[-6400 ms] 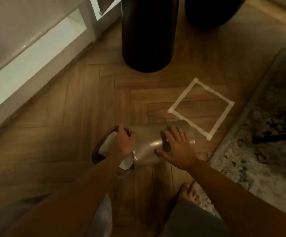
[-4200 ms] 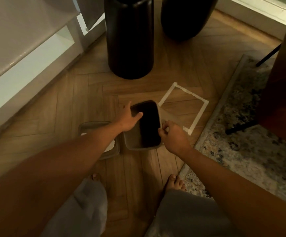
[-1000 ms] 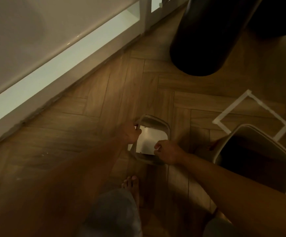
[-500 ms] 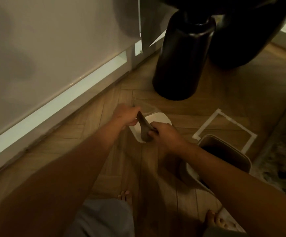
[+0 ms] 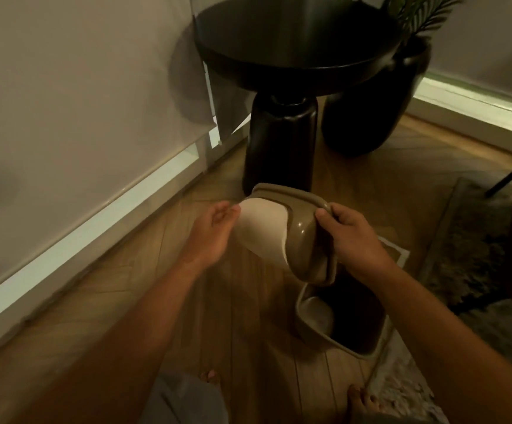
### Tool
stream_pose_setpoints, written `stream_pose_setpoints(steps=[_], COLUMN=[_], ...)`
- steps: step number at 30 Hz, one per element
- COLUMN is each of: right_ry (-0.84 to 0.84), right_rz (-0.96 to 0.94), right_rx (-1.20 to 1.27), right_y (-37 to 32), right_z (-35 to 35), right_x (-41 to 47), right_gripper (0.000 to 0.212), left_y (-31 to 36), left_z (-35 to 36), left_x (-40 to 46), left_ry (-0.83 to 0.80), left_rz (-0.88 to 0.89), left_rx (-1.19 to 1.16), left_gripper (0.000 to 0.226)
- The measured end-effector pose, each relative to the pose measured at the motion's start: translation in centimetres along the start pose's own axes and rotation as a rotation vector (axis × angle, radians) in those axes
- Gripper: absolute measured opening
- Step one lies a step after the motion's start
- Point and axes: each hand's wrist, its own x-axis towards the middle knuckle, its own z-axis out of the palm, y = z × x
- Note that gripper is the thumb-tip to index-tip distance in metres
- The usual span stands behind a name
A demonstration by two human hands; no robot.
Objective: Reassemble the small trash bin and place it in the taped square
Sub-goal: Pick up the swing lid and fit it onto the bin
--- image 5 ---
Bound person's right hand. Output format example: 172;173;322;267
315;202;399;291

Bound person's left hand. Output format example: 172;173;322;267
180;201;242;271

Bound brown bin lid white flap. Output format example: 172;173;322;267
231;183;340;286

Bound person's right forearm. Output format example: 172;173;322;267
366;260;512;424

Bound person's left forearm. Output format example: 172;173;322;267
15;259;204;424

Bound brown trash bin body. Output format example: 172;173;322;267
295;262;390;361

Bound clear glass panel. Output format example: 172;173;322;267
189;0;257;148

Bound black plant pot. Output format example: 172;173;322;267
320;36;432;158

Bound black round side table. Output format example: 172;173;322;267
194;0;404;196

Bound patterned grey rug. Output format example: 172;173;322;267
364;175;512;424

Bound person's right foot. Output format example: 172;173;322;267
347;384;398;424

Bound grey shorts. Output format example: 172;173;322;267
139;372;230;424

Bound green palm plant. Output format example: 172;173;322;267
342;0;465;40

